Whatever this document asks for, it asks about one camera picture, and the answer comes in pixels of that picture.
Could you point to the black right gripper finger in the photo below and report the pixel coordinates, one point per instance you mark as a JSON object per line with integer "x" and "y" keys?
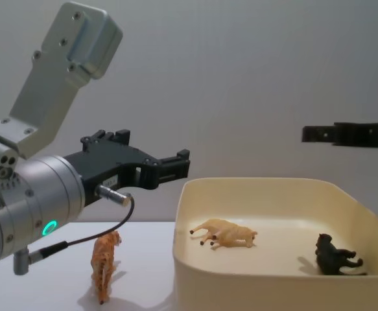
{"x": 354, "y": 134}

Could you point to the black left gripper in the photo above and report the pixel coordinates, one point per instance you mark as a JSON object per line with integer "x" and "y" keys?
{"x": 111, "y": 165}

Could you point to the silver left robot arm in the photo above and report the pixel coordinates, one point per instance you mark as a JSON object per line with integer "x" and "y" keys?
{"x": 46, "y": 194}

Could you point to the orange striped tiger toy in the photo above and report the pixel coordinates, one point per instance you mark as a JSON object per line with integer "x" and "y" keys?
{"x": 104, "y": 259}

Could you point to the tan lioness toy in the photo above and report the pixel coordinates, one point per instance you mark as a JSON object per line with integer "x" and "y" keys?
{"x": 231, "y": 233}

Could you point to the black panther toy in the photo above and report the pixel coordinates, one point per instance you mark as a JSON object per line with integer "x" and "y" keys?
{"x": 329, "y": 257}

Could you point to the cream plastic tray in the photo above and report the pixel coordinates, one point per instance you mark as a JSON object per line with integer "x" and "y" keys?
{"x": 240, "y": 288}

